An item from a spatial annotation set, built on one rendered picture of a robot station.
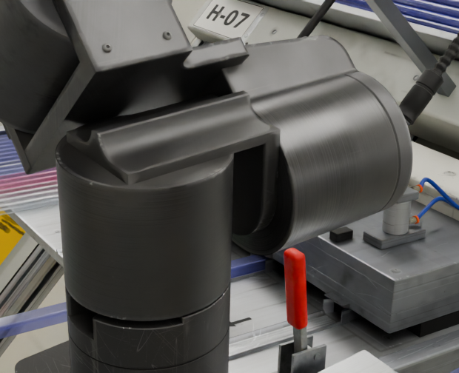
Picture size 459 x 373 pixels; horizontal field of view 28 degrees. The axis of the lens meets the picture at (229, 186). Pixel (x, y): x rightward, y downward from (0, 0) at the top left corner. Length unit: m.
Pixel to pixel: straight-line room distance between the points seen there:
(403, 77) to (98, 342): 0.77
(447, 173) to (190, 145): 0.63
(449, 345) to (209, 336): 0.45
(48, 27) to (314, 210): 0.11
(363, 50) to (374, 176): 0.77
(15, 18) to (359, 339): 0.52
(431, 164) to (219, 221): 0.65
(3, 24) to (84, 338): 0.11
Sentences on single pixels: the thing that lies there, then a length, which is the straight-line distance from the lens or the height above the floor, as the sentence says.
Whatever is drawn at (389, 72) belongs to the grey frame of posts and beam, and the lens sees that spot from 1.06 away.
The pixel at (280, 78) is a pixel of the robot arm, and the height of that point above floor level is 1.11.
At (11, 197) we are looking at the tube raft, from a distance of 1.00.
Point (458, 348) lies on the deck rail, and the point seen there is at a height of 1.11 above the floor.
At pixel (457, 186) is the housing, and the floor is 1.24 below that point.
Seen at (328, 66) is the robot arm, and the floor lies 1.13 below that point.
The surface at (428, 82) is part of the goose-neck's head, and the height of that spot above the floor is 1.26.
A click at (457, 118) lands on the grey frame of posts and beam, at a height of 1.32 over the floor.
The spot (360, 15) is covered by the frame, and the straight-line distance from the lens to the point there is 1.09.
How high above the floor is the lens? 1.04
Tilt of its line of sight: 5 degrees up
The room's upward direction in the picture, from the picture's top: 37 degrees clockwise
